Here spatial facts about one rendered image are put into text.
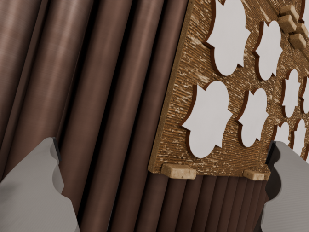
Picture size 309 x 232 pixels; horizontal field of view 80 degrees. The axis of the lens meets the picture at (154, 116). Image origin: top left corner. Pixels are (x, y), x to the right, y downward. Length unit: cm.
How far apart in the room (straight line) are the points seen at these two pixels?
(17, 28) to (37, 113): 8
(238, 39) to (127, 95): 25
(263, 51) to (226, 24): 15
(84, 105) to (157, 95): 11
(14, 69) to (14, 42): 3
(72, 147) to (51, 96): 7
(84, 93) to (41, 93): 5
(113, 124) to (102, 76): 7
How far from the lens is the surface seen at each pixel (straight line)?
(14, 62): 24
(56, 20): 25
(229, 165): 46
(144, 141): 29
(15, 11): 24
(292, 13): 62
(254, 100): 48
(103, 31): 26
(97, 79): 25
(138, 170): 30
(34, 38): 29
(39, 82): 24
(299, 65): 77
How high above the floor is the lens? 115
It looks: 53 degrees down
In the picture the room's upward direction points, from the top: 101 degrees clockwise
